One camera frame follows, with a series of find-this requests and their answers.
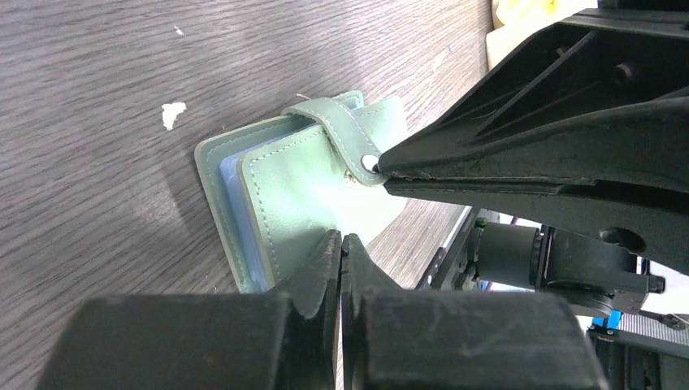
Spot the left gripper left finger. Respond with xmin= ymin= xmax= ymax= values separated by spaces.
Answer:
xmin=37 ymin=230 xmax=342 ymax=389

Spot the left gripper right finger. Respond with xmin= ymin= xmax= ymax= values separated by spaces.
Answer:
xmin=341 ymin=234 xmax=608 ymax=389

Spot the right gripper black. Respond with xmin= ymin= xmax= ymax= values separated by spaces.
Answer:
xmin=379 ymin=9 xmax=688 ymax=318

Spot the green card holder wallet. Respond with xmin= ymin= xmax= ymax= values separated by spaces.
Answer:
xmin=194 ymin=91 xmax=408 ymax=293

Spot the cream cloth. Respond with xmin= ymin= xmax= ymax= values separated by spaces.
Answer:
xmin=486 ymin=0 xmax=598 ymax=71

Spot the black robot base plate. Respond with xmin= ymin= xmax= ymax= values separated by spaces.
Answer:
xmin=414 ymin=207 xmax=487 ymax=291

